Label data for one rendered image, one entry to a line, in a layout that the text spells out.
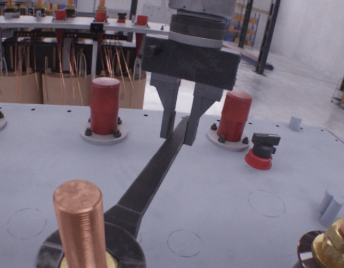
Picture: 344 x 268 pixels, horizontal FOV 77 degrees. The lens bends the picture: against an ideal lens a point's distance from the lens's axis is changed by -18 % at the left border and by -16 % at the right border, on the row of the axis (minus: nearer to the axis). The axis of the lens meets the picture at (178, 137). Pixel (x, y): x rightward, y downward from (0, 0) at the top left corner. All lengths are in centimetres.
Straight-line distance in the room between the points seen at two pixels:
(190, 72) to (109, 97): 27
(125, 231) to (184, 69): 22
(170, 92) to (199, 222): 21
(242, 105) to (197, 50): 32
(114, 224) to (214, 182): 32
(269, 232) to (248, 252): 7
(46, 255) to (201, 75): 27
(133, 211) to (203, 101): 19
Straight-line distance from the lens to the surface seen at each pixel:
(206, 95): 35
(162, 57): 35
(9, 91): 202
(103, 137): 60
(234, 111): 64
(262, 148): 60
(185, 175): 52
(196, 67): 34
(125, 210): 26
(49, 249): 23
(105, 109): 58
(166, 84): 36
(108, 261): 21
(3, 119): 73
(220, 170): 56
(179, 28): 33
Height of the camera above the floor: 167
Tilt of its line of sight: 28 degrees down
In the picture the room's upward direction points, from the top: 10 degrees clockwise
